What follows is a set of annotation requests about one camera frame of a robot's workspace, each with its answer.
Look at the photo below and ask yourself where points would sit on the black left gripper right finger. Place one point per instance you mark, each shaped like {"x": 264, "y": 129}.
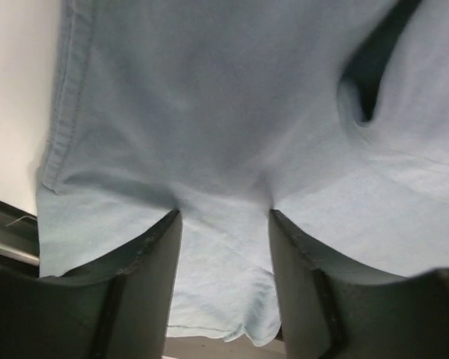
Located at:
{"x": 332, "y": 306}

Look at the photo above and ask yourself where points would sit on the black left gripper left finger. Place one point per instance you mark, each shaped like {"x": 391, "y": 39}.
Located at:
{"x": 116, "y": 306}

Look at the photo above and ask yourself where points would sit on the grey polo shirt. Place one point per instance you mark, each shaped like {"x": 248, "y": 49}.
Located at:
{"x": 334, "y": 112}

